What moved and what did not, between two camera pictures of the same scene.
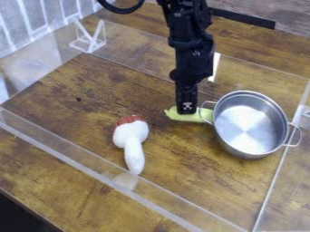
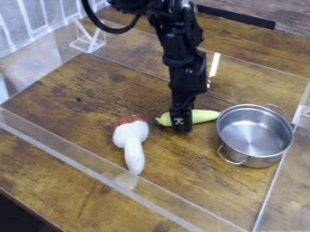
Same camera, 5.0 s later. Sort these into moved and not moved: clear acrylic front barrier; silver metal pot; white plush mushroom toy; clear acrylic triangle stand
Moved: silver metal pot
Not moved: clear acrylic triangle stand; white plush mushroom toy; clear acrylic front barrier
